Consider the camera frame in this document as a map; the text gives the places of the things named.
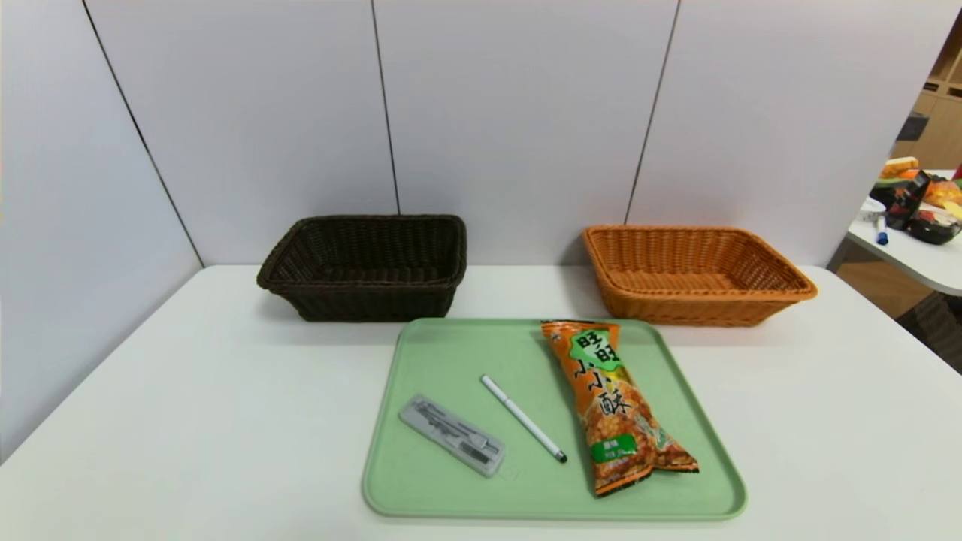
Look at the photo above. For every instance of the clear plastic compass case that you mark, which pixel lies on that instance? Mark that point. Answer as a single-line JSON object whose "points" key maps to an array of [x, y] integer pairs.
{"points": [[451, 436]]}

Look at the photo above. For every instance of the orange snack bag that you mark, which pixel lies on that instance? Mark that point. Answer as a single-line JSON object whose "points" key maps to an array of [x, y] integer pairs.
{"points": [[609, 406]]}

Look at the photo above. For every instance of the dark brown wicker basket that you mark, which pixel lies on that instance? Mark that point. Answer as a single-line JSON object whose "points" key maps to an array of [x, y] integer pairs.
{"points": [[361, 300]]}

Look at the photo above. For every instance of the orange wicker basket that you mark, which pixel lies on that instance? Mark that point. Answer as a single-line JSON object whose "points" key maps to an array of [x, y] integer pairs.
{"points": [[676, 308]]}

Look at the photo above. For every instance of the orange yellow food item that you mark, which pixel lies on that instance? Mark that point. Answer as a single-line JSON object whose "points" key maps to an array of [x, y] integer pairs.
{"points": [[899, 165]]}

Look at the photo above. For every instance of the white pen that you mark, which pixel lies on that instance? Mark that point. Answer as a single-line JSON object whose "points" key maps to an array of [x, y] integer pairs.
{"points": [[522, 417]]}

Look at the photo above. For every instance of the light green plastic tray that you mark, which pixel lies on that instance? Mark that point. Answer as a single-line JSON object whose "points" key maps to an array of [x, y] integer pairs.
{"points": [[466, 496]]}

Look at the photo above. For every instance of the white round dish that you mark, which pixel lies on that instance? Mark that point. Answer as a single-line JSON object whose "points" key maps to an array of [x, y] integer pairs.
{"points": [[872, 207]]}

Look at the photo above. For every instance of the blue marker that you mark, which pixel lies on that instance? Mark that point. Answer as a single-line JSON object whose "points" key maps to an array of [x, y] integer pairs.
{"points": [[881, 231]]}

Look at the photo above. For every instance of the black snack package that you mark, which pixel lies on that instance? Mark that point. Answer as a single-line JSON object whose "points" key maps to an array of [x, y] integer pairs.
{"points": [[906, 199]]}

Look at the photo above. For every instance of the white background table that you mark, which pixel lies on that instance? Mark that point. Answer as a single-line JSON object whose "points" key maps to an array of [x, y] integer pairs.
{"points": [[924, 263]]}

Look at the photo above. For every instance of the black bowl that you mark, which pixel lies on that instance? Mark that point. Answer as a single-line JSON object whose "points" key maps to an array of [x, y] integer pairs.
{"points": [[934, 229]]}

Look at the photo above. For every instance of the dark grey box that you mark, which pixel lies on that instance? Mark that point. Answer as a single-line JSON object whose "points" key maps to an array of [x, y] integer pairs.
{"points": [[913, 126]]}

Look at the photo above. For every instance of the yellow snack pack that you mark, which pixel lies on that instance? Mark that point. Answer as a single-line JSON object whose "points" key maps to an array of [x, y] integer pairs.
{"points": [[943, 194]]}

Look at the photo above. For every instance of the wooden cabinet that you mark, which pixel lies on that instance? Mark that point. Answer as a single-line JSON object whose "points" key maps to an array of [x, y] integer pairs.
{"points": [[943, 128]]}

